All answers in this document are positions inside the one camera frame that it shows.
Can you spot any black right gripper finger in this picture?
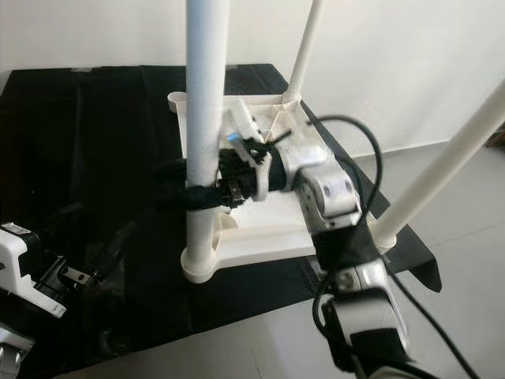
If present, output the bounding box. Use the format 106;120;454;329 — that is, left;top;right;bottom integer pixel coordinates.
156;158;192;182
158;186;235;214

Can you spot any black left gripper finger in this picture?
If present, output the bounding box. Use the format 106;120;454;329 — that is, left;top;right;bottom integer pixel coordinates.
103;221;140;274
47;201;87;238

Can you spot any white plastic children table top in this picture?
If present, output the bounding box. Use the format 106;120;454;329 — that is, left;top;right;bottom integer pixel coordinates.
167;89;403;283

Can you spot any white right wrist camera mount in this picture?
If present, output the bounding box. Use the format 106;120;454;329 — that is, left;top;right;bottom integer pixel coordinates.
225;111;289;171

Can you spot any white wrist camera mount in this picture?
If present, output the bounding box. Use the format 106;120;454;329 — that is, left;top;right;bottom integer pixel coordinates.
225;111;289;171
0;223;69;321

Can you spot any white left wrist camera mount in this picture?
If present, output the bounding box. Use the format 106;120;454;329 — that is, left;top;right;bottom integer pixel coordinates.
0;223;69;321

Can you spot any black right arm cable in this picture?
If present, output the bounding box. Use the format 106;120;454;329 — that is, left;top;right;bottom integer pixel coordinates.
300;114;482;379

